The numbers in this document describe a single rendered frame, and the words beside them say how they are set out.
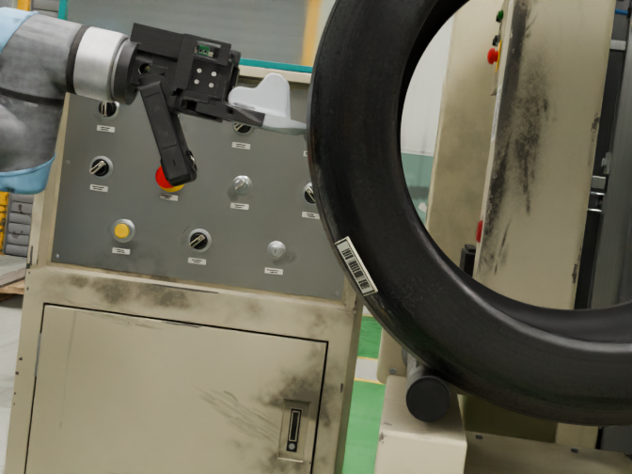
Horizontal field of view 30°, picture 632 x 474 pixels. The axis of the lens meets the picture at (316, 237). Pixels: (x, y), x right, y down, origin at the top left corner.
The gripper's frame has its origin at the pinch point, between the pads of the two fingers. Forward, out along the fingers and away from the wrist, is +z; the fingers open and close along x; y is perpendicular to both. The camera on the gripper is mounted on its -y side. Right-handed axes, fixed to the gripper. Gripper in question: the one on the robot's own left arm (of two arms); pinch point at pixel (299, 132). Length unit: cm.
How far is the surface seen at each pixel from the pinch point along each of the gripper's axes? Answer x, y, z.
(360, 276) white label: -10.8, -12.6, 10.3
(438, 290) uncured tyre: -12.6, -11.9, 17.9
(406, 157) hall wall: 928, 29, -2
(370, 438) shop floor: 384, -110, 20
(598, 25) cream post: 28.3, 23.0, 31.0
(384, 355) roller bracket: 26.2, -24.6, 14.6
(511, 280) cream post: 28.6, -11.3, 28.2
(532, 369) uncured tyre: -12.2, -17.0, 28.4
